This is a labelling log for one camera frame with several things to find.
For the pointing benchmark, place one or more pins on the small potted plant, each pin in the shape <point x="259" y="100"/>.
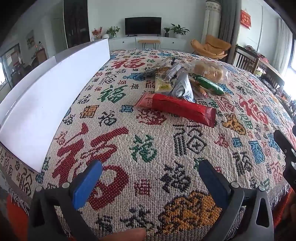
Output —
<point x="167" y="31"/>

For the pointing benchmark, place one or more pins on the white sheer curtain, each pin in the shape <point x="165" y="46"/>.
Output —
<point x="283" y="44"/>

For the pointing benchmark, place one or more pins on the red cloth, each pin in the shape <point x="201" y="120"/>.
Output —
<point x="16" y="213"/>

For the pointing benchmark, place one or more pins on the green snack packet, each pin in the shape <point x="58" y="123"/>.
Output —
<point x="208" y="84"/>

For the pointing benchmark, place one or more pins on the person's left hand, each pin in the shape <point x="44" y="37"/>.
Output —
<point x="129" y="235"/>

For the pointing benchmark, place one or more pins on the orange sausage stick packet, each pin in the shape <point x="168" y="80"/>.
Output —
<point x="200" y="90"/>

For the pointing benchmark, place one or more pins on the leafy green potted plant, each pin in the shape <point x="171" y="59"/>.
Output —
<point x="112" y="31"/>

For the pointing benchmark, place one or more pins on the bread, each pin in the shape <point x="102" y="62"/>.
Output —
<point x="208" y="69"/>

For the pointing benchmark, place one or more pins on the wall picture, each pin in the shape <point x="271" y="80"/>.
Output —
<point x="30" y="39"/>

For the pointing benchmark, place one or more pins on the black television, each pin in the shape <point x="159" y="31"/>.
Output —
<point x="143" y="26"/>

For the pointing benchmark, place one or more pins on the wooden stool with metal legs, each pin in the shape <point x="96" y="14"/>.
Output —
<point x="149" y="41"/>

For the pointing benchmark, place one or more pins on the sliding glass door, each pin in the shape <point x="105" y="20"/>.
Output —
<point x="9" y="64"/>

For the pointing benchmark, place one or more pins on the printed woven blanket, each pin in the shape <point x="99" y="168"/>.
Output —
<point x="148" y="143"/>

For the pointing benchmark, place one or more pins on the silver blue snack packet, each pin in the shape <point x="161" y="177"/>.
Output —
<point x="182" y="88"/>

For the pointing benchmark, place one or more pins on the long red snack packet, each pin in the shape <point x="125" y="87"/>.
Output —
<point x="180" y="106"/>

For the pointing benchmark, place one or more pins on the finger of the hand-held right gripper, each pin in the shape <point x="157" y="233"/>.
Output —
<point x="291" y="170"/>
<point x="283" y="142"/>

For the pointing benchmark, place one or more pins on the orange lounge chair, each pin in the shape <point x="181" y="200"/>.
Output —
<point x="212" y="47"/>

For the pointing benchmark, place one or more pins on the white television cabinet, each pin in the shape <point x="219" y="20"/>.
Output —
<point x="173" y="42"/>

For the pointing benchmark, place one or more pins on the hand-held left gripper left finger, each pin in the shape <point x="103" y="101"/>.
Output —
<point x="87" y="183"/>

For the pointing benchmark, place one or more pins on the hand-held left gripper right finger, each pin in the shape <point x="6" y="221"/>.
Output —
<point x="212" y="183"/>

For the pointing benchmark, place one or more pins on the white column air conditioner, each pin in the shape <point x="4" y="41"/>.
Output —
<point x="211" y="20"/>

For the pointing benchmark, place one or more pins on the wooden dining table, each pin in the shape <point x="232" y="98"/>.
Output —
<point x="271" y="71"/>

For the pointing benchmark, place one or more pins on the red flower plant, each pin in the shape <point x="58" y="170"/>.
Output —
<point x="97" y="32"/>

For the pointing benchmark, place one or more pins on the large potted plant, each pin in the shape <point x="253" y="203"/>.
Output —
<point x="179" y="30"/>

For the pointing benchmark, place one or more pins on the grey curtain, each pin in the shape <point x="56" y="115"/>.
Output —
<point x="229" y="20"/>

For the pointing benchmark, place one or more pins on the dark tall cabinet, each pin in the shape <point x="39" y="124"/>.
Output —
<point x="76" y="23"/>

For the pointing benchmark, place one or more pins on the white box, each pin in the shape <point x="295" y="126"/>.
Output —
<point x="50" y="97"/>

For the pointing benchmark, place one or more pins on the red wall hanging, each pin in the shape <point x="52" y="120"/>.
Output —
<point x="245" y="19"/>

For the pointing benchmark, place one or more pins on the white round vase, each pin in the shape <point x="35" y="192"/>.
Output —
<point x="105" y="36"/>

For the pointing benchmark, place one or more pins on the long clear snack packet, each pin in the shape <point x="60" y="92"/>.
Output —
<point x="172" y="71"/>

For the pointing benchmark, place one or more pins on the dark wooden chair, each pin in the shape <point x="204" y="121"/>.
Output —
<point x="245" y="58"/>

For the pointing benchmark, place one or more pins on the pale yellow snack packet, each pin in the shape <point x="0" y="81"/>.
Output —
<point x="163" y="87"/>

